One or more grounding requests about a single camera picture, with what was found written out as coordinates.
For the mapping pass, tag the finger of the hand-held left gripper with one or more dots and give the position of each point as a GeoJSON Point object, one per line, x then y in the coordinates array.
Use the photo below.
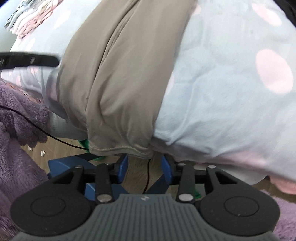
{"type": "Point", "coordinates": [27, 59]}

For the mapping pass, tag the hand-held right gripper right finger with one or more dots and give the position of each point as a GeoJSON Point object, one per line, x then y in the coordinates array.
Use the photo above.
{"type": "Point", "coordinates": [167, 171]}

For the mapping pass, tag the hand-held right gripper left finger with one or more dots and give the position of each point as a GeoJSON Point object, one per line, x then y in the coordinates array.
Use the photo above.
{"type": "Point", "coordinates": [122, 169]}

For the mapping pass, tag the taupe long-sleeve shirt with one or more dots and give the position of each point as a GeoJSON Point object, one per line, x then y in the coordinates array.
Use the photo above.
{"type": "Point", "coordinates": [120, 81]}

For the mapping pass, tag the pink folded garment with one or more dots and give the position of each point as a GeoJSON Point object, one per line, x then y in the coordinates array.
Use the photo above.
{"type": "Point", "coordinates": [32, 24]}

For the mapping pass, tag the grey folded garment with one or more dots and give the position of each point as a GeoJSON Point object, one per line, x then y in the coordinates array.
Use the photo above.
{"type": "Point", "coordinates": [16, 18]}

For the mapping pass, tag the green plastic item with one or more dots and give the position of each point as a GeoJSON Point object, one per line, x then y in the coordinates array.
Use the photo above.
{"type": "Point", "coordinates": [84, 143]}

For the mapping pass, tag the purple fleece robe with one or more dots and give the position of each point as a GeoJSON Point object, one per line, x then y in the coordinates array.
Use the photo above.
{"type": "Point", "coordinates": [16, 111]}

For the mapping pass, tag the white folded garment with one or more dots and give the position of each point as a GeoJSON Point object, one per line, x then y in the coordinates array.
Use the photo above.
{"type": "Point", "coordinates": [44, 5]}

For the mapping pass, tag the polka-dot bed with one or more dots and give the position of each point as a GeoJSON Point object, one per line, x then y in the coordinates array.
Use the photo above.
{"type": "Point", "coordinates": [219, 104]}

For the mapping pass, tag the black garment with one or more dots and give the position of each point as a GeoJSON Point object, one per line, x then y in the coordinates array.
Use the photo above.
{"type": "Point", "coordinates": [291, 8]}

